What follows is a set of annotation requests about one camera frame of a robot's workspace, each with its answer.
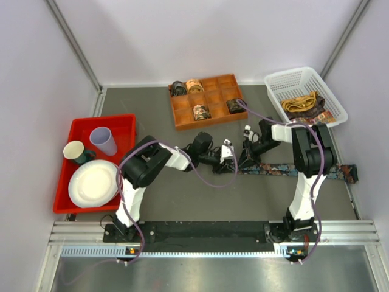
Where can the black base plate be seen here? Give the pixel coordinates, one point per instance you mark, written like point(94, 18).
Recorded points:
point(209, 235)

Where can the red plastic bin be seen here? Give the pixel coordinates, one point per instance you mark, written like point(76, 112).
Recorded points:
point(123, 129)

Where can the floral black rolled tie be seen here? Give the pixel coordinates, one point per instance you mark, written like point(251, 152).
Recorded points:
point(201, 112)

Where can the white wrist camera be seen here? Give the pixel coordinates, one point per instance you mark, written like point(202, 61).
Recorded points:
point(227, 150)
point(250, 135)

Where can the dark floral necktie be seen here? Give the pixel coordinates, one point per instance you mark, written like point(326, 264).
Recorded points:
point(343, 172)

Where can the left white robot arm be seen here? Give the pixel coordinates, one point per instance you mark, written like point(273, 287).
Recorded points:
point(141, 166)

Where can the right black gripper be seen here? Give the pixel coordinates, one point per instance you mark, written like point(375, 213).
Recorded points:
point(248, 157)

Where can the aluminium frame rail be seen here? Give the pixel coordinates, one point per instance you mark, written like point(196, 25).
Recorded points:
point(333, 233)

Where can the gold folded tie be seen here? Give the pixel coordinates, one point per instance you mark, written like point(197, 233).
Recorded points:
point(300, 104)

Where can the dark maroon folded tie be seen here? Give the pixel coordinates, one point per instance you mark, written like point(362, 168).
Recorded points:
point(315, 111)

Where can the peach rolled tie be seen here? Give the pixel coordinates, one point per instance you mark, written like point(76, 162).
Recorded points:
point(194, 86)

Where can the dark green mug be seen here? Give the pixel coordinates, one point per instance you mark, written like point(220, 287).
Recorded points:
point(82, 157)

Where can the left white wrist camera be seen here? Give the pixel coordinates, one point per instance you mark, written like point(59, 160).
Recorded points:
point(227, 150)

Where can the lilac plastic cup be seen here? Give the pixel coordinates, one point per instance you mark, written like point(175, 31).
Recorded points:
point(102, 138)

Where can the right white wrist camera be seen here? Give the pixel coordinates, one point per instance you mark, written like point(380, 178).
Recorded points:
point(250, 135)

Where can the dark brown rolled tie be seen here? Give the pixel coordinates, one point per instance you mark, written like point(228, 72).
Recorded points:
point(236, 106)

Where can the slotted cable duct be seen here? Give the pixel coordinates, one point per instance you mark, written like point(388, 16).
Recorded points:
point(130, 251)

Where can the orange compartment tray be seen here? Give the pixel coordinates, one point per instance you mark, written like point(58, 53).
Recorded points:
point(217, 90)

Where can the cream paper cup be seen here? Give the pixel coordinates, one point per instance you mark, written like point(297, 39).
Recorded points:
point(73, 150)

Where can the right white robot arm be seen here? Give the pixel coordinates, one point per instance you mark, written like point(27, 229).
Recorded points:
point(313, 154)

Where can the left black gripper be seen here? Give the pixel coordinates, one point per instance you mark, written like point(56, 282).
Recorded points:
point(223, 167)

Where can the white paper plate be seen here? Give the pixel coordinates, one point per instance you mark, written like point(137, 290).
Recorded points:
point(93, 184)

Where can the cream floral folded tie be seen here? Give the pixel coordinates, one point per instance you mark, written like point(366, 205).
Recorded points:
point(323, 118)

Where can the white plastic basket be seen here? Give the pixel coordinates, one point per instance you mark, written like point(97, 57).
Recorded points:
point(299, 82)

